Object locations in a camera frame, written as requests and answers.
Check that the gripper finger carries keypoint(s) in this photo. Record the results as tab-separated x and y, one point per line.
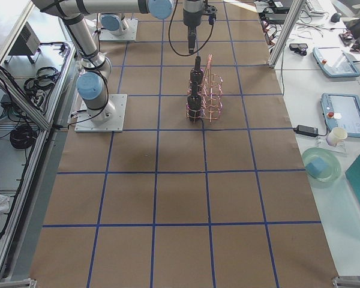
191	44
191	31

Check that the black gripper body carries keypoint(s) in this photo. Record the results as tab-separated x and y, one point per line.
191	18

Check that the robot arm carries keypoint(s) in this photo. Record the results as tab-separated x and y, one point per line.
114	23
92	85

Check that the dark wine bottle in basket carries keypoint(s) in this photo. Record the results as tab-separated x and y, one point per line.
194	103

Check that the blue teach pendant far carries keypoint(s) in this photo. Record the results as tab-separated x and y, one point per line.
334	62

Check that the blue teach pendant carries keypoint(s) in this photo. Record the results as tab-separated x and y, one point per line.
342	110
334	62

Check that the black power adapter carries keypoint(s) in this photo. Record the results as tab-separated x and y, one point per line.
306	131

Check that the blue teach pendant near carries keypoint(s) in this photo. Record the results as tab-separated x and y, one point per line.
342	110

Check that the white paper cup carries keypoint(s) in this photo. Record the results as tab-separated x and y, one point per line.
336	135

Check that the green glass plate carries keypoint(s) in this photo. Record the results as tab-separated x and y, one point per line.
334	170

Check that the blue foam cube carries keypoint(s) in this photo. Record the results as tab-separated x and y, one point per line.
316	166

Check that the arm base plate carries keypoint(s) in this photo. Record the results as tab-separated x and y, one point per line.
111	119
129	36

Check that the copper wire wine basket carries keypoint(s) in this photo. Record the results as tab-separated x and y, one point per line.
211	94

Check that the aluminium frame post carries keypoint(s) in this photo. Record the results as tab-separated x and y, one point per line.
289	23

